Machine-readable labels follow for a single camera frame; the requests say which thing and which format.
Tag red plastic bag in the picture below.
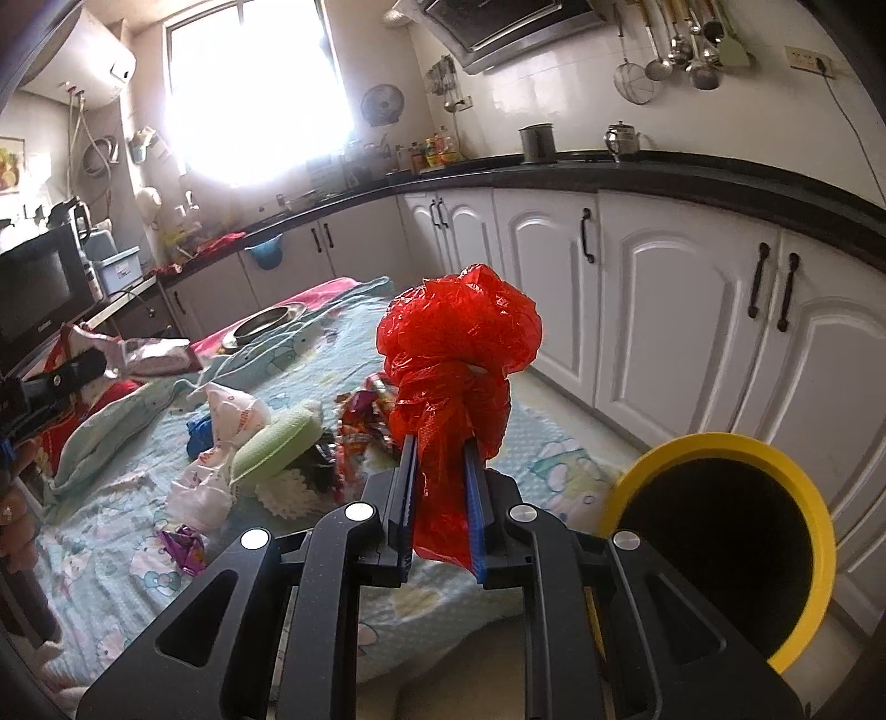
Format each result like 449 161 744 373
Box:
375 264 542 570

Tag white water heater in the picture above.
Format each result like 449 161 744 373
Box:
18 8 137 110

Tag light blue cartoon bedsheet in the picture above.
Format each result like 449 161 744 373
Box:
36 279 623 708

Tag blue cloth ball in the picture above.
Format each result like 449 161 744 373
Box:
186 415 215 460

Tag blue plastic storage box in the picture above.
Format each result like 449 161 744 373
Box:
93 248 143 297

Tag metal bowl on table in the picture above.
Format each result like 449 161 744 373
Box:
221 303 308 354

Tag blue hanging basket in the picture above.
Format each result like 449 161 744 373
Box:
245 234 284 271

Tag hanging steel ladles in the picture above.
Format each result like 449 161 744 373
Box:
637 2 755 91

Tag white base cabinets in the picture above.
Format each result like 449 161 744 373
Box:
167 189 884 630

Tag red floral cloth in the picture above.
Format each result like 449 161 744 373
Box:
33 324 203 479

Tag dark metal pot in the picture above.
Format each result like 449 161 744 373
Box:
519 123 557 165

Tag purple foil wrapper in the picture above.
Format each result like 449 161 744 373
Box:
156 525 207 576

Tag left hand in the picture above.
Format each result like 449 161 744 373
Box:
0 438 44 576

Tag steel teapot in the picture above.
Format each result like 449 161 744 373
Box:
604 121 641 163

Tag yellow rimmed trash bin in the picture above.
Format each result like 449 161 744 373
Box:
597 432 837 673

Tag wall fan vent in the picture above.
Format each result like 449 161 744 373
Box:
360 84 405 127

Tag black plastic wrapper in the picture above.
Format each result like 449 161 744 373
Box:
302 443 336 493

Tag red colourful snack wrapper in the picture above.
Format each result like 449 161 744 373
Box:
332 372 401 504

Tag wire skimmer ladle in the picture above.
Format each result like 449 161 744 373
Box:
612 6 655 106

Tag range hood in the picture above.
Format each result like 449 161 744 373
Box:
398 0 610 75

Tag black countertop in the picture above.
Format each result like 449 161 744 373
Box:
158 150 884 286

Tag wall power outlet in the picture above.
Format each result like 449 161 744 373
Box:
784 47 833 78

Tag condiment bottles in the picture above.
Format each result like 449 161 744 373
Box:
409 126 464 172

